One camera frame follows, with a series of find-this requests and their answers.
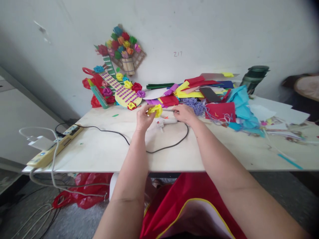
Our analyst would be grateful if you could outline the person's left hand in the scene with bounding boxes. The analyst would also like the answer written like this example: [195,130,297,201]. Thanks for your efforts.
[136,104,156,132]

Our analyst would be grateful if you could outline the person's right hand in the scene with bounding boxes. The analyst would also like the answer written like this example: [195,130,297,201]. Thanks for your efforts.
[172,104,200,124]

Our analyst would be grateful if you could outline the person's right fingers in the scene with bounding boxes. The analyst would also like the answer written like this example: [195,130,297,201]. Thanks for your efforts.
[172,105,184,119]

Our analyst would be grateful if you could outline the yellow paper flower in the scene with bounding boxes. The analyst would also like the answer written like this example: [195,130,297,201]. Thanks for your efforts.
[147,104,163,118]

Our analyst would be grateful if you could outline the white glue gun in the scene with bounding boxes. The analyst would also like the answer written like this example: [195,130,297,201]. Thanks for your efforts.
[155,117,178,133]

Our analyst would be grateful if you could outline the purple yarn bundle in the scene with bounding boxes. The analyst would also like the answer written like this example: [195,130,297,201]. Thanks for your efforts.
[179,97,208,117]

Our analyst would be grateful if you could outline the pile of coloured paper sheets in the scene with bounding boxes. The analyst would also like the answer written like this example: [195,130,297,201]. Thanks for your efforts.
[145,72,241,106]

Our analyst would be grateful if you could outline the yellow guitar craft with flowers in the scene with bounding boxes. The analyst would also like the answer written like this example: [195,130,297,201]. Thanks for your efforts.
[93,55,146,111]

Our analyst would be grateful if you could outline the dark green paper roll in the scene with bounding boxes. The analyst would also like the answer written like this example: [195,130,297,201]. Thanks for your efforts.
[146,82,175,90]

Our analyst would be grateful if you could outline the black smartphone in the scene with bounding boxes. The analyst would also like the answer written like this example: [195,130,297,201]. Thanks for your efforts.
[198,86,223,104]

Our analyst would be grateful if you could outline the red felt piece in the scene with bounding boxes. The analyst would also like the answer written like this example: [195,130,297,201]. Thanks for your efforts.
[204,101,237,123]

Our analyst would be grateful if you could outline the green glue bottle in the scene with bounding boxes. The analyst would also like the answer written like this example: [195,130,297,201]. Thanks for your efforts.
[87,83,110,110]

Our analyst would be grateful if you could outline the small red plastic bag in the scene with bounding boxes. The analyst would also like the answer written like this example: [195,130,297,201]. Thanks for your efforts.
[82,67,104,108]

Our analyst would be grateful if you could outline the cyan crepe paper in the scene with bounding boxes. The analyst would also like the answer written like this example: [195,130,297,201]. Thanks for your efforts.
[225,85,266,137]

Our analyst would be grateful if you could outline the dark green water bottle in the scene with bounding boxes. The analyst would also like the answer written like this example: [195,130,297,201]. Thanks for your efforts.
[239,65,270,95]

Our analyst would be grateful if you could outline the beige power strip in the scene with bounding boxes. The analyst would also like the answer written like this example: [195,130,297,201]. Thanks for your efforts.
[27,124,84,168]

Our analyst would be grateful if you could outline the large red plastic bag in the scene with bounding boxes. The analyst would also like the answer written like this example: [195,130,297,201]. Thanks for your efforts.
[52,173,114,210]

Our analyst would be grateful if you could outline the person's body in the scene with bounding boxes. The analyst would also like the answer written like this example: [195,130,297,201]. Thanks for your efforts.
[139,172,248,239]

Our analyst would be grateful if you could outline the white paper sheets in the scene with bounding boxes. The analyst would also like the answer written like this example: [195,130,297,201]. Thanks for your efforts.
[249,96,311,125]

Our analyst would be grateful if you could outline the white charger adapter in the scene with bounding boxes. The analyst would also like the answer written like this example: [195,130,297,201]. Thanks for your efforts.
[27,135,54,150]

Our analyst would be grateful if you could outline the pile of printed paper scraps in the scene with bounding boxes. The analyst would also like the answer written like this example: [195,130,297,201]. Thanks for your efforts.
[260,116,319,148]

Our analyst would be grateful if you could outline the cyan paper strip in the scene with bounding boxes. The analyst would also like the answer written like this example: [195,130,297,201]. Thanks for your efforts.
[277,153,304,170]

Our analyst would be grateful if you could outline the black power cable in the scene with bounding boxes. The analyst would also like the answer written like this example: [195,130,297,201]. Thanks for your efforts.
[55,121,189,154]

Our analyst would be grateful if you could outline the paper flower bouquet wall craft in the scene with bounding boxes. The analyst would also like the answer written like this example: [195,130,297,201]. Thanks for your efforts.
[94,24,147,76]

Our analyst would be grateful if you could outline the white charger cable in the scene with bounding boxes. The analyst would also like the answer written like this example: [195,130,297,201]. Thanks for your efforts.
[19,126,110,198]

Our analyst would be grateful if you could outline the grey floor cables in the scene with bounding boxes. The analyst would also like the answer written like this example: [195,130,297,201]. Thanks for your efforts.
[10,202,61,239]

